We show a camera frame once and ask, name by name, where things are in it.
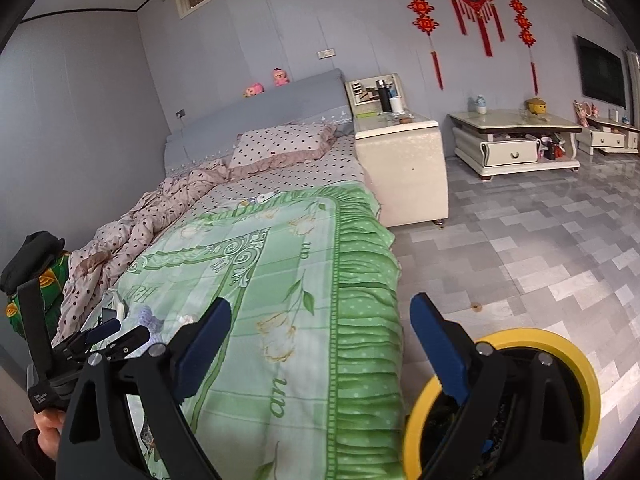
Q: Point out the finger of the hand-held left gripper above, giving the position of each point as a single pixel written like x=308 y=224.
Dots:
x=102 y=332
x=127 y=342

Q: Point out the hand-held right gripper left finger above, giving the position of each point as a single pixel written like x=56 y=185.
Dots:
x=202 y=350

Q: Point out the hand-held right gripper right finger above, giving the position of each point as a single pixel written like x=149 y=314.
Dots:
x=440 y=347

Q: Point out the purple knitted cloth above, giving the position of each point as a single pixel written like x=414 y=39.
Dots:
x=145 y=316

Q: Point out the white tissue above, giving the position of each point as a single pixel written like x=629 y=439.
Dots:
x=187 y=319

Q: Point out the yellow rimmed trash bin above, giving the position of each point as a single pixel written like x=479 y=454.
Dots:
x=550 y=340

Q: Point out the person's left forearm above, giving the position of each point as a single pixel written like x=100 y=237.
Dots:
x=35 y=460

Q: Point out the person's left hand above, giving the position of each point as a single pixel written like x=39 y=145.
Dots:
x=47 y=430

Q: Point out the black charger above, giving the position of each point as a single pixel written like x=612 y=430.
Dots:
x=109 y=315

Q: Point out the green printed cloth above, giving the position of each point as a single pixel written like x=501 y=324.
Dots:
x=52 y=295

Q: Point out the dark cloth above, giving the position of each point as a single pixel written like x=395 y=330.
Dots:
x=30 y=260

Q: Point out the green floral blanket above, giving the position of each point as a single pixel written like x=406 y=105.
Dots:
x=300 y=310

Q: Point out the pink polka dot quilt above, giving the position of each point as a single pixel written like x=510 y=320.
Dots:
x=140 y=225

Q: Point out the small white packet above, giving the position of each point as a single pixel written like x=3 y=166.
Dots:
x=257 y=199

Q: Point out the cream nightstand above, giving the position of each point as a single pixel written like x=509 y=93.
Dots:
x=400 y=170

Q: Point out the polka dot bed sheet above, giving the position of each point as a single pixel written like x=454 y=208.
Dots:
x=310 y=175

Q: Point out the polka dot ruffled pillow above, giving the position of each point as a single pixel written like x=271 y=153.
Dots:
x=280 y=142

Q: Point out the cream coffee table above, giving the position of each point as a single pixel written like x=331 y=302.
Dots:
x=505 y=130

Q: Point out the green book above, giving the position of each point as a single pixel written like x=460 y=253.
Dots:
x=366 y=114

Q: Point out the small plastic bottle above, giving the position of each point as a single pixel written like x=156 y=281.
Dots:
x=481 y=105

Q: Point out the white cup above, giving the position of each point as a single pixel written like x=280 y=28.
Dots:
x=396 y=105

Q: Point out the grey upholstered bed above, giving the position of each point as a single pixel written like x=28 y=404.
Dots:
x=260 y=100

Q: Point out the black thermos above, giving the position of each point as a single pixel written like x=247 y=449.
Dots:
x=384 y=95

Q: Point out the yellow toy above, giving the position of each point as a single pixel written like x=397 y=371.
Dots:
x=536 y=106

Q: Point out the cream television stand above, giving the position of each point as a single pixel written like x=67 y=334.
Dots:
x=612 y=137

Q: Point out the pink figurines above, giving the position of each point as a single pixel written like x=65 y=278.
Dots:
x=585 y=114

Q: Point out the white standing air conditioner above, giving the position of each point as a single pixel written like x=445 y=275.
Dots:
x=634 y=85

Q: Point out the white wall socket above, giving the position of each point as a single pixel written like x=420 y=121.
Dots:
x=326 y=53

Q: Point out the wall television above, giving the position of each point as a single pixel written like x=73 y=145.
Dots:
x=600 y=72

